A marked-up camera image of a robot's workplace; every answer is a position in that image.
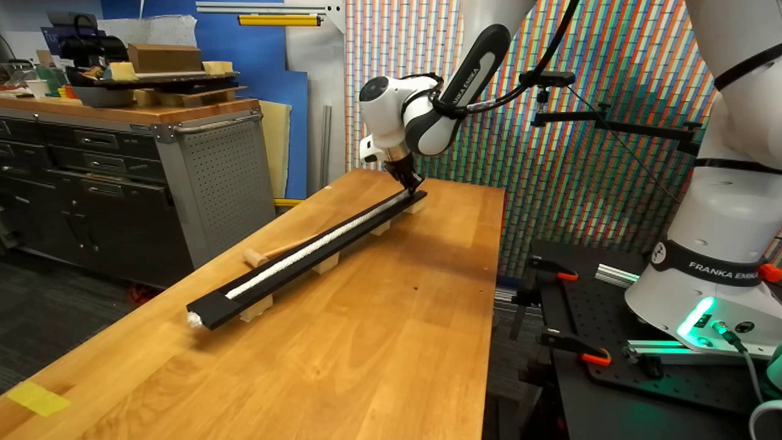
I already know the yellow tape patch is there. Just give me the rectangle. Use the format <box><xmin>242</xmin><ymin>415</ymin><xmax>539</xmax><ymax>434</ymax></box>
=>
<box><xmin>3</xmin><ymin>380</ymin><xmax>74</xmax><ymax>421</ymax></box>

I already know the yellow level bar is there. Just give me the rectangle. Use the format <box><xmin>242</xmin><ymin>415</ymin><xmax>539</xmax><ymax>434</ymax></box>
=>
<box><xmin>237</xmin><ymin>13</ymin><xmax>322</xmax><ymax>29</ymax></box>

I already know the white bar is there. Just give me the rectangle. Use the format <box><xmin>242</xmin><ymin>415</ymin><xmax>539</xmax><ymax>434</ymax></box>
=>
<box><xmin>193</xmin><ymin>0</ymin><xmax>344</xmax><ymax>14</ymax></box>

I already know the black breadboard table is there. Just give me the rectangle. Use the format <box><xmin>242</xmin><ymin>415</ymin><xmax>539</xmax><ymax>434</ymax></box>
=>
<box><xmin>521</xmin><ymin>238</ymin><xmax>782</xmax><ymax>440</ymax></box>

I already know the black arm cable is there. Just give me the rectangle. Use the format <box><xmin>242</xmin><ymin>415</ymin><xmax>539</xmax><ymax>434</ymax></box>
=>
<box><xmin>441</xmin><ymin>0</ymin><xmax>581</xmax><ymax>115</ymax></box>

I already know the green bottle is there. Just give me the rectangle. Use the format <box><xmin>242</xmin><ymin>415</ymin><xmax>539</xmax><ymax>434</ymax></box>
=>
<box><xmin>31</xmin><ymin>61</ymin><xmax>67</xmax><ymax>100</ymax></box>

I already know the grey perforated tool cabinet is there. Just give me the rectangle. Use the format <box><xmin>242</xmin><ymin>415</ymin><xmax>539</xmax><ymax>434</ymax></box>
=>
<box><xmin>0</xmin><ymin>95</ymin><xmax>281</xmax><ymax>292</ymax></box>

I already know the blue board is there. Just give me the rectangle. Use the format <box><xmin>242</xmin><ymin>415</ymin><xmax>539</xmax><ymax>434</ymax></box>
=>
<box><xmin>98</xmin><ymin>0</ymin><xmax>313</xmax><ymax>204</ymax></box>

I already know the pale wood block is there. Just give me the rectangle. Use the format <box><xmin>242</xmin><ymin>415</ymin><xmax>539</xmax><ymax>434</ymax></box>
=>
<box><xmin>202</xmin><ymin>58</ymin><xmax>237</xmax><ymax>83</ymax></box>
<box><xmin>104</xmin><ymin>58</ymin><xmax>137</xmax><ymax>86</ymax></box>

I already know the aluminium extrusion rail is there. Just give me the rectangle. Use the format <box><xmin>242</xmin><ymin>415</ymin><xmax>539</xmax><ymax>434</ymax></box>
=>
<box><xmin>590</xmin><ymin>259</ymin><xmax>643</xmax><ymax>288</ymax></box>
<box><xmin>622</xmin><ymin>336</ymin><xmax>776</xmax><ymax>361</ymax></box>

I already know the long black rail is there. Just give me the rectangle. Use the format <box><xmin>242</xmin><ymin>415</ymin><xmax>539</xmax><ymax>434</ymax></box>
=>
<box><xmin>182</xmin><ymin>189</ymin><xmax>429</xmax><ymax>332</ymax></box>

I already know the grey base cable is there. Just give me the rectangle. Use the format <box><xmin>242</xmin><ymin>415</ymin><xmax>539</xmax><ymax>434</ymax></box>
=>
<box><xmin>715</xmin><ymin>321</ymin><xmax>782</xmax><ymax>440</ymax></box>

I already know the tan leaning board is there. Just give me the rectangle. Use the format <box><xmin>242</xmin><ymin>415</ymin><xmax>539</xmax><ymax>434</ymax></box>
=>
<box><xmin>257</xmin><ymin>99</ymin><xmax>292</xmax><ymax>204</ymax></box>

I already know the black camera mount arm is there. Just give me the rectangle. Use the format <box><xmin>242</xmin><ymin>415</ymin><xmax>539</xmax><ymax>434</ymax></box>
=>
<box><xmin>528</xmin><ymin>83</ymin><xmax>703</xmax><ymax>156</ymax></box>

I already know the brown wooden box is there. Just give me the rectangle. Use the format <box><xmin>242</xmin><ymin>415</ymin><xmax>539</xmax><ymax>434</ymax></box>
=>
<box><xmin>125</xmin><ymin>41</ymin><xmax>204</xmax><ymax>75</ymax></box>

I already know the white foam sheet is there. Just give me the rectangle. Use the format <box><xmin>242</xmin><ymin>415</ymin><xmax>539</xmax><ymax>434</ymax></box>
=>
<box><xmin>281</xmin><ymin>0</ymin><xmax>348</xmax><ymax>192</ymax></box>

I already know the wooden pallet frame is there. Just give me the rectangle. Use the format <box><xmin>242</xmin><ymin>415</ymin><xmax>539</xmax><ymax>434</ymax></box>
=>
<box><xmin>129</xmin><ymin>83</ymin><xmax>245</xmax><ymax>110</ymax></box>

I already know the black flat plank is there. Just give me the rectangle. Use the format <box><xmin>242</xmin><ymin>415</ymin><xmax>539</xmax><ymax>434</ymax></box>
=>
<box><xmin>67</xmin><ymin>68</ymin><xmax>246</xmax><ymax>93</ymax></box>

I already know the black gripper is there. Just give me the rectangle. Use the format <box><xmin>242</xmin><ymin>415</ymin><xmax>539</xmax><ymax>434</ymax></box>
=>
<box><xmin>383</xmin><ymin>154</ymin><xmax>427</xmax><ymax>198</ymax></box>

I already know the wooden dowel stick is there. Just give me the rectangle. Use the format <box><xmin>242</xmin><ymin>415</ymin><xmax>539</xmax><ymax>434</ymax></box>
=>
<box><xmin>240</xmin><ymin>238</ymin><xmax>314</xmax><ymax>271</ymax></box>

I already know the dark blue machine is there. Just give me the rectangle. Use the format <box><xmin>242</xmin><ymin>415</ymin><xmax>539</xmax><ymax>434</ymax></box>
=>
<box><xmin>39</xmin><ymin>9</ymin><xmax>110</xmax><ymax>68</ymax></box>

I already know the black stereo camera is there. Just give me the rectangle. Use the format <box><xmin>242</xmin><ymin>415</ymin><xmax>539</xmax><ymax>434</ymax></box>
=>
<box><xmin>515</xmin><ymin>68</ymin><xmax>578</xmax><ymax>90</ymax></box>

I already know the orange handled clamp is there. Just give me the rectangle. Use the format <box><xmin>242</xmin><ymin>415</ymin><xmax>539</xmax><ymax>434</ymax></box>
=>
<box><xmin>526</xmin><ymin>251</ymin><xmax>583</xmax><ymax>288</ymax></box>
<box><xmin>539</xmin><ymin>325</ymin><xmax>616</xmax><ymax>372</ymax></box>
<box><xmin>754</xmin><ymin>259</ymin><xmax>782</xmax><ymax>288</ymax></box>

